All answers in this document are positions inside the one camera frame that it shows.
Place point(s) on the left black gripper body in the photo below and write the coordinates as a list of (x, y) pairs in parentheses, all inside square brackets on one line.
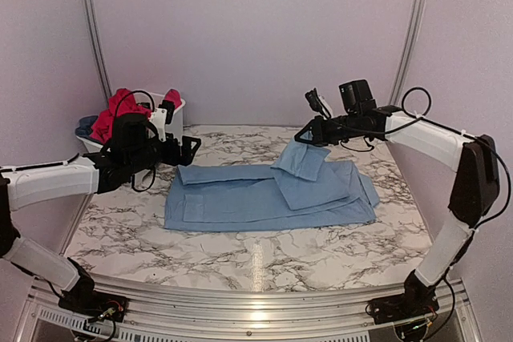
[(141, 158)]

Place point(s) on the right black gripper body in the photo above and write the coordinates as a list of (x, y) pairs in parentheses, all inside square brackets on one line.
[(349, 130)]

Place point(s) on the light blue button shirt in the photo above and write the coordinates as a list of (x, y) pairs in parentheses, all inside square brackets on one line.
[(301, 189)]

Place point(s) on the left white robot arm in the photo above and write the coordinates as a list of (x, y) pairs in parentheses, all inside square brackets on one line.
[(28, 185)]

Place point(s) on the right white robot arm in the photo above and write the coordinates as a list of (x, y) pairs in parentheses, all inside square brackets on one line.
[(473, 159)]

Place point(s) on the red garment in bin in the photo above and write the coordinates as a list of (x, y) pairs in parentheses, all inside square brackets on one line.
[(124, 102)]

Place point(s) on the dark blue garment in bin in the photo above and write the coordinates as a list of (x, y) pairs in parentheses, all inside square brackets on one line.
[(84, 128)]

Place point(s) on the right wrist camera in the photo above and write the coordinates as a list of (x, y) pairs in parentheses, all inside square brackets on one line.
[(318, 104)]

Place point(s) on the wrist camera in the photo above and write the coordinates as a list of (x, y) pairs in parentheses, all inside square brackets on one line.
[(164, 115), (318, 104)]

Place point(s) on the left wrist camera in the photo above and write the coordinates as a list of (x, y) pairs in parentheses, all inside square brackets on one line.
[(164, 115)]

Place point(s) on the front aluminium rail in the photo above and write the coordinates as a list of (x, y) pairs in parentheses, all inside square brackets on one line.
[(162, 313)]

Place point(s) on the right aluminium frame post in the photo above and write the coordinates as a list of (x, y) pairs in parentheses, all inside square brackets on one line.
[(412, 33)]

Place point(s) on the aluminium frame post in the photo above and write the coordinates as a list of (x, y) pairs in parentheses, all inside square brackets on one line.
[(94, 37), (412, 33)]

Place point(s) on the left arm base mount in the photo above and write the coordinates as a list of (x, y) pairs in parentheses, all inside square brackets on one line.
[(97, 306)]

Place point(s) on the left aluminium frame post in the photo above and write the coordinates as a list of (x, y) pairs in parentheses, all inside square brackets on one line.
[(94, 37)]

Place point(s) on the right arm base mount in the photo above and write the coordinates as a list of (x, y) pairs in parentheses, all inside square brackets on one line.
[(396, 308)]

